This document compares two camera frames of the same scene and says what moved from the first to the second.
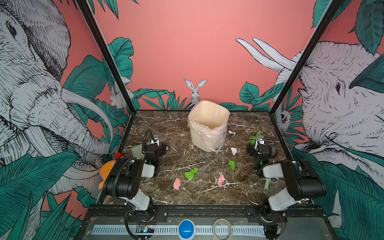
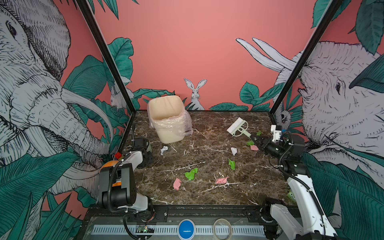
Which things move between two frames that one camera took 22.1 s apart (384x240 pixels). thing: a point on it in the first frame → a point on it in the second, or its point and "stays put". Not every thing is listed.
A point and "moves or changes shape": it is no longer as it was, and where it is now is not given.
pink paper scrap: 176,184 stays put
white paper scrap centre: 234,150 stays put
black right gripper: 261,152 → 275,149
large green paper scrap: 190,175 stays put
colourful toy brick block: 118,155 stays put
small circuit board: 145,229 stays put
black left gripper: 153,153 → 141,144
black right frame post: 327,17 stays put
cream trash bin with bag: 207,121 → 167,115
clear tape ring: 230,227 stays put
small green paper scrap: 232,164 stays put
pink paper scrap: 221,180 moves or changes shape
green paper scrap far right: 254,138 stays put
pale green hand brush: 267,181 → 238,128
